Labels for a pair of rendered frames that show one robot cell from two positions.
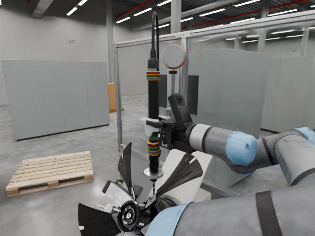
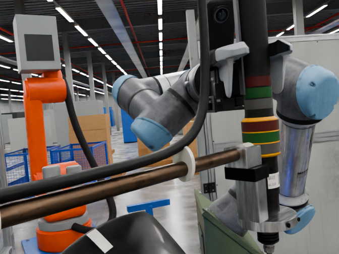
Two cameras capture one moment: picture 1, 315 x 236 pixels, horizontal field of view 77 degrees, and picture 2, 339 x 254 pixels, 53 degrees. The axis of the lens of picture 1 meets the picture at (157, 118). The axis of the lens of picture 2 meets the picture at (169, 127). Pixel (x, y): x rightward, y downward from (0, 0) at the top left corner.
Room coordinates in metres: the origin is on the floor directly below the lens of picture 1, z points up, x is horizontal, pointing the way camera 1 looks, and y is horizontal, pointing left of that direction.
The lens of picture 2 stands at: (1.03, 0.17, 1.57)
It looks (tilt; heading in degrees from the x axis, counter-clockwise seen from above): 3 degrees down; 216
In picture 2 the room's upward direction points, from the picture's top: 5 degrees counter-clockwise
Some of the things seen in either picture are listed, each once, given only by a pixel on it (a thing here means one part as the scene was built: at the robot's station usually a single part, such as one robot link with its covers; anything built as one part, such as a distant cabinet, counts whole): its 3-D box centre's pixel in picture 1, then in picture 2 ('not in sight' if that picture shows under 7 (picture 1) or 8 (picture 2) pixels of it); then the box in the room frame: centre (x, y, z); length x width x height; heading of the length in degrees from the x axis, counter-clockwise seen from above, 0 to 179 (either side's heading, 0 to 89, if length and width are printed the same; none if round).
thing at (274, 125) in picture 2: (153, 143); (260, 125); (0.65, 0.01, 1.54); 0.04 x 0.04 x 0.01
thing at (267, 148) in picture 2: (153, 151); (261, 146); (0.65, 0.01, 1.52); 0.04 x 0.04 x 0.01
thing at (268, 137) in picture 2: (153, 147); (260, 136); (0.65, 0.01, 1.53); 0.04 x 0.04 x 0.01
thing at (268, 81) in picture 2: not in sight; (256, 81); (0.65, 0.01, 1.59); 0.03 x 0.03 x 0.01
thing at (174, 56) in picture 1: (174, 56); not in sight; (1.36, -0.11, 1.88); 0.16 x 0.07 x 0.16; 80
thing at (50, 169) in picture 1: (56, 169); not in sight; (3.18, 1.80, 0.07); 1.20 x 1.00 x 0.15; 111
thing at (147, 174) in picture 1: (153, 160); (260, 184); (0.66, 0.01, 1.47); 0.09 x 0.07 x 0.10; 170
